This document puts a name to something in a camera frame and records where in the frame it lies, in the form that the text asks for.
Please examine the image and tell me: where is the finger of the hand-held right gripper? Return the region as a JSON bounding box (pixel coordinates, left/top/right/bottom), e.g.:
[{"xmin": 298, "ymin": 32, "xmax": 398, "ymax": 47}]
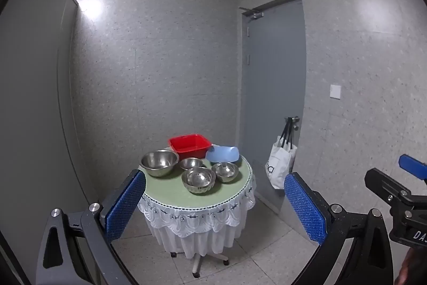
[
  {"xmin": 398, "ymin": 154, "xmax": 427, "ymax": 186},
  {"xmin": 364, "ymin": 167, "xmax": 413, "ymax": 204}
]

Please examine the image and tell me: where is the white table base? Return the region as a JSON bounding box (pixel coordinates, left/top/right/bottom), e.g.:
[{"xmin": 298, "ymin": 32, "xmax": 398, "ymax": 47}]
[{"xmin": 169, "ymin": 250, "xmax": 231, "ymax": 279}]

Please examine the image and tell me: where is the round table, green lace cloth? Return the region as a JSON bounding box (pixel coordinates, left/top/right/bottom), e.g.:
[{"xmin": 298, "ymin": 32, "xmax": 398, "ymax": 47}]
[{"xmin": 137, "ymin": 156, "xmax": 257, "ymax": 256}]

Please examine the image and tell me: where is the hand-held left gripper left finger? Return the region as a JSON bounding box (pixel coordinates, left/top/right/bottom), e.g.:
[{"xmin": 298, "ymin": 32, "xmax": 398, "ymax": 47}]
[{"xmin": 35, "ymin": 168, "xmax": 147, "ymax": 285}]

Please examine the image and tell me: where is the medium steel bowl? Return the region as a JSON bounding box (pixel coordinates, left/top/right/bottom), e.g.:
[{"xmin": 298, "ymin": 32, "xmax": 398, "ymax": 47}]
[{"xmin": 211, "ymin": 162, "xmax": 239, "ymax": 183}]

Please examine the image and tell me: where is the grey partition panel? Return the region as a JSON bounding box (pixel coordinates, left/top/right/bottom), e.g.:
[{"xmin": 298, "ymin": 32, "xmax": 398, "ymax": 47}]
[{"xmin": 0, "ymin": 0, "xmax": 82, "ymax": 275}]

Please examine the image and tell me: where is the small steel bowl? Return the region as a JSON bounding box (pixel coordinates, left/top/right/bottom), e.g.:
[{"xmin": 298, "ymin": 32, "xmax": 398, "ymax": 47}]
[{"xmin": 179, "ymin": 158, "xmax": 203, "ymax": 171}]

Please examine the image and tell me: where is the green round table mat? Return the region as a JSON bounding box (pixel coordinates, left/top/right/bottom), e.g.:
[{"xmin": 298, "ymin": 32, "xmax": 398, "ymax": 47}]
[{"xmin": 140, "ymin": 152, "xmax": 253, "ymax": 206}]

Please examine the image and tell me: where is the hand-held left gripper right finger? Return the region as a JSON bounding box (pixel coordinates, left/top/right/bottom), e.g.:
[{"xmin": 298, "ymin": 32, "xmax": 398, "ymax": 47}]
[{"xmin": 284, "ymin": 172, "xmax": 395, "ymax": 285}]

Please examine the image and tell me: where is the large steel bowl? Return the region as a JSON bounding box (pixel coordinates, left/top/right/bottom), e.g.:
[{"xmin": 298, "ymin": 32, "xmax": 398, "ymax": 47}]
[{"xmin": 139, "ymin": 149, "xmax": 180, "ymax": 177}]

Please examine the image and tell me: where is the ribbed steel bowl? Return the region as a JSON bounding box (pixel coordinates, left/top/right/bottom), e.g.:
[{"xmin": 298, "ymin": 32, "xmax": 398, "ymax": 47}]
[{"xmin": 181, "ymin": 167, "xmax": 217, "ymax": 195}]

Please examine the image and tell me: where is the grey door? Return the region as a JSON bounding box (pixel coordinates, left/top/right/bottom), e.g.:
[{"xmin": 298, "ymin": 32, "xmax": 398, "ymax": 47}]
[{"xmin": 241, "ymin": 0, "xmax": 307, "ymax": 215}]

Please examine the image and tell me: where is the metal door handle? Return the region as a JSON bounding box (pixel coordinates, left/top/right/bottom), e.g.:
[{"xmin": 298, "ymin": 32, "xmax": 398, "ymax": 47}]
[{"xmin": 284, "ymin": 116, "xmax": 301, "ymax": 131}]

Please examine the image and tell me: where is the red plastic basin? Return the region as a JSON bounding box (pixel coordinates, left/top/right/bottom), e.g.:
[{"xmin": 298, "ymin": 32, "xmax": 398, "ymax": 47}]
[{"xmin": 168, "ymin": 134, "xmax": 212, "ymax": 159}]

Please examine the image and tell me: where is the metal door closer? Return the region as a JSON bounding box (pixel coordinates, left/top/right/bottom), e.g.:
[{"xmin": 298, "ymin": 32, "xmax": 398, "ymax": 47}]
[{"xmin": 238, "ymin": 6, "xmax": 264, "ymax": 19}]

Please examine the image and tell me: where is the white tote bag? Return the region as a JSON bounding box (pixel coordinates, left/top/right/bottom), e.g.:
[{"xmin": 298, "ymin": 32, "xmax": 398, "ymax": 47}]
[{"xmin": 265, "ymin": 118, "xmax": 298, "ymax": 190}]

